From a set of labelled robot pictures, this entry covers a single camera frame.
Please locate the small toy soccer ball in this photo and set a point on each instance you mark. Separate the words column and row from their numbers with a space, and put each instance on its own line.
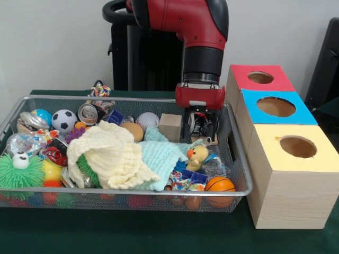
column 64, row 121

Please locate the orange toy basketball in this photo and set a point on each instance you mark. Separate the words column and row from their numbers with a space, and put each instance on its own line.
column 219, row 184

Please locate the black upright panel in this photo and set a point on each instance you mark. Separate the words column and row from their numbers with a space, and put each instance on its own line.
column 325, row 66

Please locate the shallow metal mesh bin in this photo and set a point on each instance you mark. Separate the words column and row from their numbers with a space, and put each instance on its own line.
column 225, row 169

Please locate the crushed clear water bottle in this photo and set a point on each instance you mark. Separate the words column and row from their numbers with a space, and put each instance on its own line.
column 215, row 165

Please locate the crushed black drink can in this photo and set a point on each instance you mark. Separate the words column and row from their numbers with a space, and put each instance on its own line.
column 201, row 125

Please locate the plain wooden cube block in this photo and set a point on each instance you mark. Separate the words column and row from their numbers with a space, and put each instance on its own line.
column 170, row 128

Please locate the wooden box with three holes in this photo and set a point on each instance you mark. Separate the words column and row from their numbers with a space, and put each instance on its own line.
column 291, row 201

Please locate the dark green table cloth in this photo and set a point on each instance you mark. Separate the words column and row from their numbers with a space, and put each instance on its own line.
column 132, row 232
column 328, row 113

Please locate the green spiky ball with eyes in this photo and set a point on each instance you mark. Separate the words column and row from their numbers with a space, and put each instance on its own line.
column 23, row 177

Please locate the small yellow duck plush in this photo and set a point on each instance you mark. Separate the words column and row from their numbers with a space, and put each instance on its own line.
column 197, row 156

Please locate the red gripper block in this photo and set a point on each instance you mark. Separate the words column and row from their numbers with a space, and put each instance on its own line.
column 200, row 98

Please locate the white toy baseball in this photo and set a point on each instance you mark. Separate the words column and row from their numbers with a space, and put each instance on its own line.
column 147, row 120

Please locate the cream yellow cloth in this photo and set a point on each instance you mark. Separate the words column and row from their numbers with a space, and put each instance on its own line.
column 111, row 158

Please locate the mint green cloth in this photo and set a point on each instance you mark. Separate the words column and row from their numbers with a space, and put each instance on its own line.
column 159, row 156

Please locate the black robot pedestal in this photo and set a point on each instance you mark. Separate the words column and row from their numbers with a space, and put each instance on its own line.
column 124, row 66

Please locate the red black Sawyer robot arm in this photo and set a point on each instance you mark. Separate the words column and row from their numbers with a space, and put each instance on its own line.
column 198, row 26

